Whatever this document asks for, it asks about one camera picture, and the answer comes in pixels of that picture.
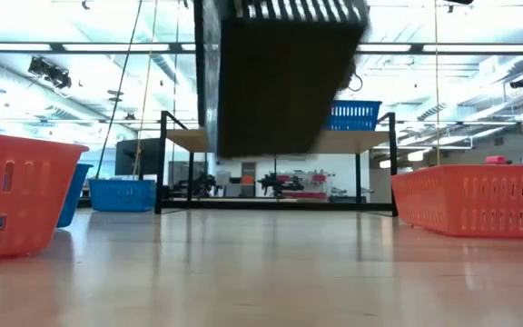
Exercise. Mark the blue plastic basket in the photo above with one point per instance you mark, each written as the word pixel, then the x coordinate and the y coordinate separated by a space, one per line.
pixel 121 195
pixel 73 195
pixel 357 115

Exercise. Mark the black overhead frame bar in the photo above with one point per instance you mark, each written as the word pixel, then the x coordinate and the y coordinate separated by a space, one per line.
pixel 425 47

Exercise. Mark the red box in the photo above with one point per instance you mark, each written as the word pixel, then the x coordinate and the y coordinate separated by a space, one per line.
pixel 496 160

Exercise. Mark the black slotted plastic basket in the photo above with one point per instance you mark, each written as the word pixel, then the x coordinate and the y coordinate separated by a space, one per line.
pixel 279 91

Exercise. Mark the orange plastic basket small slots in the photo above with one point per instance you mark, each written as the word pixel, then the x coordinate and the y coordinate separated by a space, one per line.
pixel 479 200

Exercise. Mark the red and white bench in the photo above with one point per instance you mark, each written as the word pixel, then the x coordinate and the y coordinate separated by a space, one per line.
pixel 316 195

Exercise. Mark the black background robot arm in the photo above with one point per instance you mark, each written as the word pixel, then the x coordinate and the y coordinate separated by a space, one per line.
pixel 279 184
pixel 200 185

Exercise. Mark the black monitor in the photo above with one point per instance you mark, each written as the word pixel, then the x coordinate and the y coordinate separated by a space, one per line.
pixel 127 156

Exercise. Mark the small black hanging device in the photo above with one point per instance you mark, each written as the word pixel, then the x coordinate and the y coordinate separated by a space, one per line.
pixel 520 82

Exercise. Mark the orange plastic basket large slots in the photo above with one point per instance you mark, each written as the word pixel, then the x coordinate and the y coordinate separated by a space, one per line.
pixel 25 200

